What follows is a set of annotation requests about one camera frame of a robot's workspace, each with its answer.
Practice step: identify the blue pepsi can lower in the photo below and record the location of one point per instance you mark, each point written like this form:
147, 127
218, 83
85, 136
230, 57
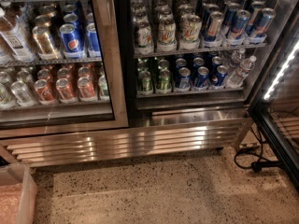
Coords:
182, 82

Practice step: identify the red coke can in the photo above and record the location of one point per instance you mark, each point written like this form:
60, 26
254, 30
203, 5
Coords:
65, 90
45, 92
86, 89

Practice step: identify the red coke can middle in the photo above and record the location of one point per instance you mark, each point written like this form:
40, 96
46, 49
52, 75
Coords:
65, 90

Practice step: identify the red coke can right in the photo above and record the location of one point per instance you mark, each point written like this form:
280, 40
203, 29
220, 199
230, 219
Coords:
86, 89

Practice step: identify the gold soda can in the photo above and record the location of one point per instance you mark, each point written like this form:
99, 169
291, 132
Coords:
47, 49

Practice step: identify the blue pepsi can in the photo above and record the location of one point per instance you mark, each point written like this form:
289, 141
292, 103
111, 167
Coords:
73, 41
182, 82

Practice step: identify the silver blue energy can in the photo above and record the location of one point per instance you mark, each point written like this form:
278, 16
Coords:
212, 37
256, 32

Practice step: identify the stainless steel fridge base grille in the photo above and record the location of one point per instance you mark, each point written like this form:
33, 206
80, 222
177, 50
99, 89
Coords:
48, 150

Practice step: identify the white green soda can right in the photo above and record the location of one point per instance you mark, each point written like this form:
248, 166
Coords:
189, 32

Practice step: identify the clear water bottle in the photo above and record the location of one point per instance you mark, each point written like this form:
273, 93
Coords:
236, 79

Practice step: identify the white green soda can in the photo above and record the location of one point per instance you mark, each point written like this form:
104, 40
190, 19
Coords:
166, 35
189, 32

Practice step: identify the blue pepsi can front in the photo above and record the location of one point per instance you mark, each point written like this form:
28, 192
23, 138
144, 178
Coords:
73, 41

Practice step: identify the fridge glass door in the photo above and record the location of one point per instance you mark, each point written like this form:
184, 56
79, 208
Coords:
101, 62
276, 108

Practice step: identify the iced tea bottle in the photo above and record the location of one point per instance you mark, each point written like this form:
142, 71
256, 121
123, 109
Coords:
16, 37

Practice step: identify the silver blue energy can right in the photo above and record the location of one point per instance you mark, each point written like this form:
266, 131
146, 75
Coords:
256, 32

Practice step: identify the translucent plastic bin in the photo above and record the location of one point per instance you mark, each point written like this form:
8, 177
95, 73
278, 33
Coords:
18, 192

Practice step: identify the green sprite can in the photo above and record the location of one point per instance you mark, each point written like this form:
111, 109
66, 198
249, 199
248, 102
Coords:
164, 82

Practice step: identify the red coke can left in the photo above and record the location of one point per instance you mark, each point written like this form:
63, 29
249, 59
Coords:
45, 92

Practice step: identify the silver diet coke can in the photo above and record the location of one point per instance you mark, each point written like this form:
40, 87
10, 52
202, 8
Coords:
23, 94

